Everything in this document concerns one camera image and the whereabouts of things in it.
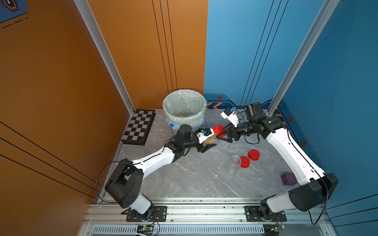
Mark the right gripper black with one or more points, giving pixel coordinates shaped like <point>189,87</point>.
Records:
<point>233,129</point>

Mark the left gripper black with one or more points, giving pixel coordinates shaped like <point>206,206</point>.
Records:
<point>204,149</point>

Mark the peanut jar back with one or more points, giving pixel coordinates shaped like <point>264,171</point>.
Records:
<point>209,141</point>

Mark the peanut jar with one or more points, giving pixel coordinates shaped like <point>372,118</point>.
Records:
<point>234,164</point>
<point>209,141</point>

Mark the red lid of back jar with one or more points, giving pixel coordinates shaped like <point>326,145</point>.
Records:
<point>218,129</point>

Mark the red lid of jar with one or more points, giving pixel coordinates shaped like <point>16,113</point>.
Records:
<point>218,129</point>
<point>254,155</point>
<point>244,162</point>

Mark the red lid of front jar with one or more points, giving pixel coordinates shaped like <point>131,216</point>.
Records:
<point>254,155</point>

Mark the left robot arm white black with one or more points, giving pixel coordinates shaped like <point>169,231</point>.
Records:
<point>125,182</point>

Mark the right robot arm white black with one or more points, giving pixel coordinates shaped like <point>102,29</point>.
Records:
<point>315,185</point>

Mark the translucent green bin liner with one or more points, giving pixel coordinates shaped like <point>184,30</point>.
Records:
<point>185,106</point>

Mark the black white chessboard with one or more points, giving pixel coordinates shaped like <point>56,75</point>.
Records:
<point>138,128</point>

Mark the purple block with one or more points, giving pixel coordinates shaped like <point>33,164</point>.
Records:
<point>288,179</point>

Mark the left green circuit board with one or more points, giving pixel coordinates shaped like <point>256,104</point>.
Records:
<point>145,230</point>

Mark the green circuit board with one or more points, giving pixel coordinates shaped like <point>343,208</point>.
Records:
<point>277,229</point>
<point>145,230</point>

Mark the right green circuit board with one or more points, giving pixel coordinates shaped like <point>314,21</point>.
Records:
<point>277,229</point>

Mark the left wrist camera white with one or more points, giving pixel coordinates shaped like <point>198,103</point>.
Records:
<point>201,139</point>

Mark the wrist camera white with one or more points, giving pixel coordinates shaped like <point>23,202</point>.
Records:
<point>201,139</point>
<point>230,114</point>

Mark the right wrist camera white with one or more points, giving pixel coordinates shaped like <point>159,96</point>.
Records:
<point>230,114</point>

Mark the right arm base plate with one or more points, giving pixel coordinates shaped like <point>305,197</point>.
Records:
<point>254,214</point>

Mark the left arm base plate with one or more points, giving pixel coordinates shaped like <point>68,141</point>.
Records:
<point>159,214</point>

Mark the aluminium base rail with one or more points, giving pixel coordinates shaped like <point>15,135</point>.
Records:
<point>204,217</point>

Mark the right aluminium corner post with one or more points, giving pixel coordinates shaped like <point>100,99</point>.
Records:
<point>313,34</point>

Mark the aluminium corner post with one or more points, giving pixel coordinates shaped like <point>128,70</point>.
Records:
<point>313,34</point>
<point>96,34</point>

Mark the left aluminium corner post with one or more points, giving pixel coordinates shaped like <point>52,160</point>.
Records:
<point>96,34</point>

